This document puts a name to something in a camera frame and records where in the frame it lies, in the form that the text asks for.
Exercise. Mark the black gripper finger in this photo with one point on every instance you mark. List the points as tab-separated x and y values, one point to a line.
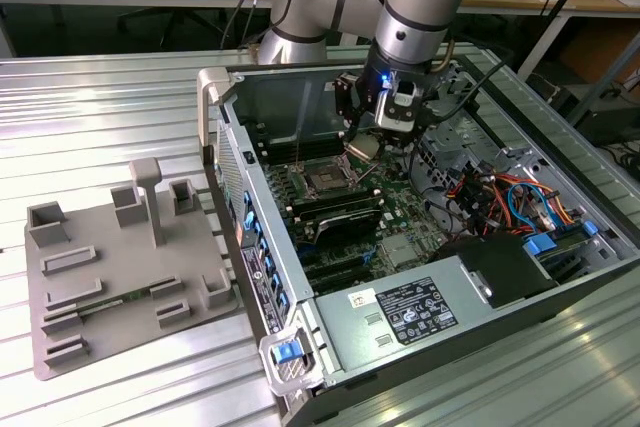
405	139
350	107

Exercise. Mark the CPU square plate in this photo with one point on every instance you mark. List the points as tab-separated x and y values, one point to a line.
365	148

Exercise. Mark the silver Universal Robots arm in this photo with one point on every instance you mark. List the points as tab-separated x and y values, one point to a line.
415	7

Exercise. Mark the black RAM slot bank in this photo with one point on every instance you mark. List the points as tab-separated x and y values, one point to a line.
300	144

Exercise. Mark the CPU socket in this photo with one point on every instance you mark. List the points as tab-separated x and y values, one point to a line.
325	179

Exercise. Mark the metal drive cage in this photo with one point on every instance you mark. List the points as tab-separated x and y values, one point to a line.
460	147

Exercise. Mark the green motherboard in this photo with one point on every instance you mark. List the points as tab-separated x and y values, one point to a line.
400	207

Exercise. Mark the black installed RAM sticks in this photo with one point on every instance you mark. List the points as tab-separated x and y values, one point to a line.
335	201

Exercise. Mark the black graphics card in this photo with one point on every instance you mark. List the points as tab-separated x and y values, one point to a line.
347	227

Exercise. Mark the silver chipset heatsink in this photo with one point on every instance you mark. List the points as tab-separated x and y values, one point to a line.
402	249

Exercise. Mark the open grey PC case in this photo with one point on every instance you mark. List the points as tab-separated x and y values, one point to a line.
525	97

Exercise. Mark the black expansion slots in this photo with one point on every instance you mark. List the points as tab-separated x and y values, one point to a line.
335	272

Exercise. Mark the black plastic air shroud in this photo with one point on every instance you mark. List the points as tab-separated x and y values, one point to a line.
500	267

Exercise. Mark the large blue drive clip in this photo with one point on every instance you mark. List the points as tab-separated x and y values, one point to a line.
541	244

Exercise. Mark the black office chair base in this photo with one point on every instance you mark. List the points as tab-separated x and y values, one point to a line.
165	24

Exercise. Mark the small blue clip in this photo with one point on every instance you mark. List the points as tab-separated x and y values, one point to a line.
590	228

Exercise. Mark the black box under desk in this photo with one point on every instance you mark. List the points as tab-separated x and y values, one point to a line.
610	122

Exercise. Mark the grey power supply unit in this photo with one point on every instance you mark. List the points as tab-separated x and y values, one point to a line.
360	342

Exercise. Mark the blue case latch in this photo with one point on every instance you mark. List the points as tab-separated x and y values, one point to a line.
286	352

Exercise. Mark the grey parts rack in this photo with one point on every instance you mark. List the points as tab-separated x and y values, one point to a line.
120	267

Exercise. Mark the green RAM stick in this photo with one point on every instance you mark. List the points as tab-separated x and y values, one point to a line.
107	302

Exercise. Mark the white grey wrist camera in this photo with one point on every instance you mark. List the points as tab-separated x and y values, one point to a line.
400	109

